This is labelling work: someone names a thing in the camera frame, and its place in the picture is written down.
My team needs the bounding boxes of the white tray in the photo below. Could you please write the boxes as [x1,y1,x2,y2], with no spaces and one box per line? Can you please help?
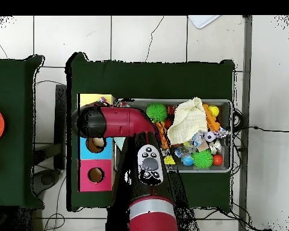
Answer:
[187,15,221,29]

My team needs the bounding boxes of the orange toy building brick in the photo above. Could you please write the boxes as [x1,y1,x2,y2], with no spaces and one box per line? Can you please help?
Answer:
[155,121,171,150]
[202,103,221,132]

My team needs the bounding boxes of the silver wire mesh bin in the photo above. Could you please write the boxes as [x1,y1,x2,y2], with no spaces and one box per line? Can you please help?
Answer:
[114,98,233,173]

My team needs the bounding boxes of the thin black cable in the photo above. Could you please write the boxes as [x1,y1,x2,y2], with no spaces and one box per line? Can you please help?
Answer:
[232,125,289,134]

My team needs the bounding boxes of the cream knitted cloth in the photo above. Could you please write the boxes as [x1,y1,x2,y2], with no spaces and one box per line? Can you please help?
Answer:
[166,96,208,146]

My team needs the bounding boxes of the wooden box with three holes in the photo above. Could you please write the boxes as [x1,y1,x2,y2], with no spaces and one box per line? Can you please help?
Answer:
[77,93,116,193]

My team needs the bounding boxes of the grey metal bar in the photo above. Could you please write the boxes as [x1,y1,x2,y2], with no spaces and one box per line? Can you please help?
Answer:
[238,15,253,231]

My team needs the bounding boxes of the green spiky rubber ball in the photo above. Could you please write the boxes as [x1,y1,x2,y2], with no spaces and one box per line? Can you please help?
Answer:
[146,103,168,123]
[191,149,214,168]

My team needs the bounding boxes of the dark green table cloth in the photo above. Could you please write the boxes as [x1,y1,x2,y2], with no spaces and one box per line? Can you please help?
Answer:
[0,55,45,210]
[66,52,235,212]

